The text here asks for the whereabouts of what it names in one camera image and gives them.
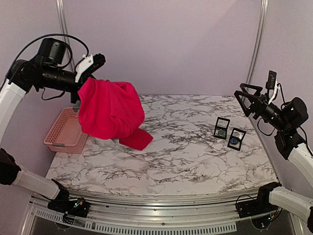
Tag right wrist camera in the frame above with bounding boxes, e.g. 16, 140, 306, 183
265, 70, 279, 104

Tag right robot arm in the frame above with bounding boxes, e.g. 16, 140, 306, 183
234, 83, 313, 231

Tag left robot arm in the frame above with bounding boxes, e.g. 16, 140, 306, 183
0, 34, 82, 212

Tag black brooch box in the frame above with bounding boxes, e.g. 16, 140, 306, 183
227, 127, 246, 151
213, 117, 230, 140

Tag left aluminium post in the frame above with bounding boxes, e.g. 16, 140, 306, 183
55, 0, 74, 72

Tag red t-shirt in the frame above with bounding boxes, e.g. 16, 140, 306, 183
78, 77, 153, 151

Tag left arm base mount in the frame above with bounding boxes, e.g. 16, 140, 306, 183
47, 197, 90, 225

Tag pink plastic basket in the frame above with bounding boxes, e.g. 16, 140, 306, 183
44, 107, 88, 154

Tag aluminium front rail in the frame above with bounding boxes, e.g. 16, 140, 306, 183
24, 188, 304, 233

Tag black brooch box right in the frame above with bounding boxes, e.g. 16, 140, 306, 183
227, 127, 246, 151

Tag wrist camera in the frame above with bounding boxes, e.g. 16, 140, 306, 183
75, 53, 106, 83
265, 70, 279, 104

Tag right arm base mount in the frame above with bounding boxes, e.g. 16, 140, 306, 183
235, 194, 282, 231

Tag aluminium post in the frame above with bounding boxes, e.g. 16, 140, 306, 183
55, 0, 74, 72
246, 0, 269, 84

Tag black brooch box left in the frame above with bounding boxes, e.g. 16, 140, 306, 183
213, 117, 230, 140

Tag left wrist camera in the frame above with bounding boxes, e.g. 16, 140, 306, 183
75, 53, 106, 83

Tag right aluminium post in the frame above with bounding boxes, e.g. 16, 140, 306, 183
246, 0, 269, 84

